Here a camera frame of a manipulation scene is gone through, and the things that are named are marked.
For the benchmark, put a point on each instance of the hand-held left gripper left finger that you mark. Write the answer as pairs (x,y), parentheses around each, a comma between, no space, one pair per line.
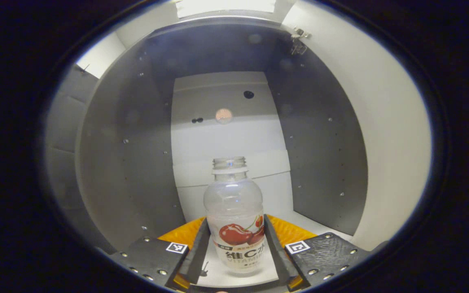
(200,252)

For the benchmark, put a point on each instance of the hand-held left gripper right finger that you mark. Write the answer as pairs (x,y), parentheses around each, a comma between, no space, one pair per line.
(275,252)

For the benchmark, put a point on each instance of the clear plastic bottle cherry label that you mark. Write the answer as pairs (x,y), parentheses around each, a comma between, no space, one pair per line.
(234,211)

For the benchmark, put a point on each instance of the dark grey cabinet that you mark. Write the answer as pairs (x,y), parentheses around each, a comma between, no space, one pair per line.
(136,142)

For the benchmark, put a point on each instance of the metal door hinge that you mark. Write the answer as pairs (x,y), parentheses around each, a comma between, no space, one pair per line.
(298,40)

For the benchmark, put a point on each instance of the black backdrop cloth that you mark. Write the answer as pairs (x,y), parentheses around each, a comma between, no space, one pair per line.
(65,162)

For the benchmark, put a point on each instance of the long ceiling light panel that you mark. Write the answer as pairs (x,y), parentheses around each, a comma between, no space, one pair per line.
(226,7)

